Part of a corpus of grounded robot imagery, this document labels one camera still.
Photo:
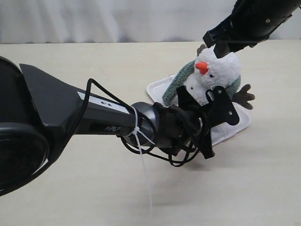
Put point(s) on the green knitted scarf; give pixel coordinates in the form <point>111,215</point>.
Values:
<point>178,82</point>

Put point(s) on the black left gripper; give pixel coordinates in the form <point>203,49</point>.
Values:
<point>187,125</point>

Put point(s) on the white plush snowman toy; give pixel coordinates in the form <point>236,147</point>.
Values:
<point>242,97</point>

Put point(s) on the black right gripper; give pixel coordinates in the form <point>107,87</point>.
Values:
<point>245,27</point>

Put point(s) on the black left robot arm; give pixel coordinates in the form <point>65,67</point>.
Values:
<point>40,113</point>

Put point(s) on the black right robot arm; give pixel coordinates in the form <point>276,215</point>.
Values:
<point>290,5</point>

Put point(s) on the white backdrop curtain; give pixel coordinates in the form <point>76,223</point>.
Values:
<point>68,21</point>

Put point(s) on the white plastic tray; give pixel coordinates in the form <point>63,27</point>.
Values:
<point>219,133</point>

